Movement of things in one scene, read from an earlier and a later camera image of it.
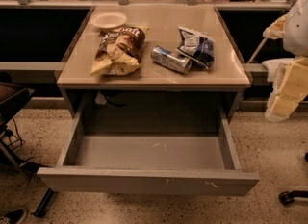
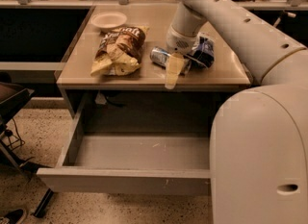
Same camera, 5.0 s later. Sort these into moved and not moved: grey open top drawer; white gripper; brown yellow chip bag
Moved: white gripper
Not moved: grey open top drawer; brown yellow chip bag
